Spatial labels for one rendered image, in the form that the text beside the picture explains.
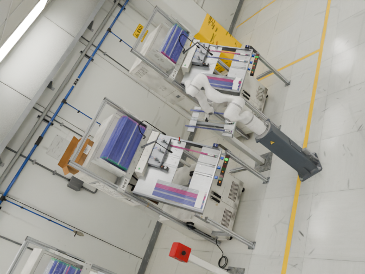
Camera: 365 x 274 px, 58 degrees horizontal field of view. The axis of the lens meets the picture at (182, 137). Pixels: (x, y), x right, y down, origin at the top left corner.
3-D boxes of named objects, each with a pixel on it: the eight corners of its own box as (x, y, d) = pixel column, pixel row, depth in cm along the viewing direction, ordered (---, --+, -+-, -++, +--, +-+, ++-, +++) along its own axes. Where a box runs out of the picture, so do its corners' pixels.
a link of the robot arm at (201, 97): (200, 98, 300) (216, 113, 322) (198, 85, 309) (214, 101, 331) (192, 101, 304) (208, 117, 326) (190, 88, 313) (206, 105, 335)
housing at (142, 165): (161, 139, 356) (159, 132, 344) (144, 179, 332) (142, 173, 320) (154, 137, 358) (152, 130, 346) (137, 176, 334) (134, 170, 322)
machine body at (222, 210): (247, 185, 387) (209, 159, 363) (233, 242, 354) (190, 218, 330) (212, 190, 438) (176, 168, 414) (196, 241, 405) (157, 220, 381)
